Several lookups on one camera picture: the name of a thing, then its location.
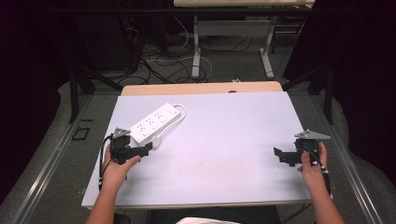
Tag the person's dark clothing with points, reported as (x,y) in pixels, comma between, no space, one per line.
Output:
(214,215)

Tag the white table mat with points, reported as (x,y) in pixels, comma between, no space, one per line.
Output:
(218,146)

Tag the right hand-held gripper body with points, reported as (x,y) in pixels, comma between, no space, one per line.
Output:
(309,143)

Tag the white power plug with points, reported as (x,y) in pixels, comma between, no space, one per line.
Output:
(156,142)

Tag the white power strip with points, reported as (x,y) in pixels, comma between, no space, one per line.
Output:
(154,123)

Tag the white metal-legged desk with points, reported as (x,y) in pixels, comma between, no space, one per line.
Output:
(236,28)

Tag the square floor socket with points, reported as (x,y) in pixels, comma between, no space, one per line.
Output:
(80,133)

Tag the metal floor rail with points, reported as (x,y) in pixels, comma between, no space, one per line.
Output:
(43,165)
(348,161)

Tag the black metal stand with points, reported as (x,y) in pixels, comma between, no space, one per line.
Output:
(323,87)
(77,84)

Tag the white cloth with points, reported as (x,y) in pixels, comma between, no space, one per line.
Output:
(207,221)

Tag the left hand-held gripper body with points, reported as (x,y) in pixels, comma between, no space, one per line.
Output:
(120,144)

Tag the wooden table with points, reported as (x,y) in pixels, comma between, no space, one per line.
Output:
(193,88)

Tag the person's right hand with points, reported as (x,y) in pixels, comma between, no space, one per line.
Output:
(311,174)

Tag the person's left hand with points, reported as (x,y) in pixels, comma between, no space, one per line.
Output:
(116,172)

